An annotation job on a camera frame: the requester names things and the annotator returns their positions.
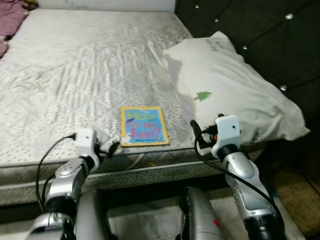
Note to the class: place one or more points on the blue yellow picture book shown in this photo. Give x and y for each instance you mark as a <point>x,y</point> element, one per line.
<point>144,126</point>

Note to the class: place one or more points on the grey left robot leg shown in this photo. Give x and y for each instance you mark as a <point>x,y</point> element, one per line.
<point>92,220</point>

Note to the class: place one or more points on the grey robot leg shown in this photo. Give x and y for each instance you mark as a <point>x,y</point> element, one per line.
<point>200,220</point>
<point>92,220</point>

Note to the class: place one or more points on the grey right robot leg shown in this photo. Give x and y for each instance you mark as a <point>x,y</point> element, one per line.
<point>200,220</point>

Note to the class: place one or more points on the grey quilted mattress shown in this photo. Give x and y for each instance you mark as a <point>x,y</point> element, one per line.
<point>80,70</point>

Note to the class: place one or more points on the brown floor mat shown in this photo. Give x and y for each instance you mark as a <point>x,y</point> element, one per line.
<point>300,200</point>

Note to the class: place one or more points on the dark tufted headboard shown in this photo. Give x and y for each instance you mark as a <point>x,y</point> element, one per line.
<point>270,30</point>

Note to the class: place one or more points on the pink cartoon mouse blanket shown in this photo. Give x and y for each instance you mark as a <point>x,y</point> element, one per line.
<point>10,25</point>

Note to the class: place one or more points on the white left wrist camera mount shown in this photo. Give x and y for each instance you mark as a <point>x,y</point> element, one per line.
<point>86,142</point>

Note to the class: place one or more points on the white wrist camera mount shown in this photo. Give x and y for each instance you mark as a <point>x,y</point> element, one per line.
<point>86,142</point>
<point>227,132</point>

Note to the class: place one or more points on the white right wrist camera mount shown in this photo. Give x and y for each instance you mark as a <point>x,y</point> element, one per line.
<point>227,132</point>

